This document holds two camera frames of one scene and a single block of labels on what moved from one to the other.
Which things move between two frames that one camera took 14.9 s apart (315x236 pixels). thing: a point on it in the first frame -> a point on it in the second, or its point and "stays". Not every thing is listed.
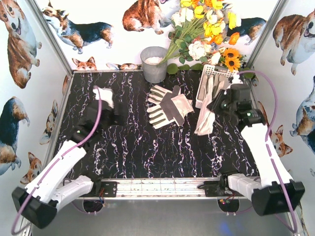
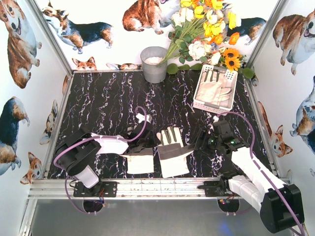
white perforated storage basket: (219, 76) stays
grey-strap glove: (173, 108) -> (172, 152)
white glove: (206, 123) -> (209, 87)
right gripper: (216, 105) -> (204, 138)
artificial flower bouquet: (200, 27) stays
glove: (157, 93) -> (140, 162)
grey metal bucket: (154, 59) stays
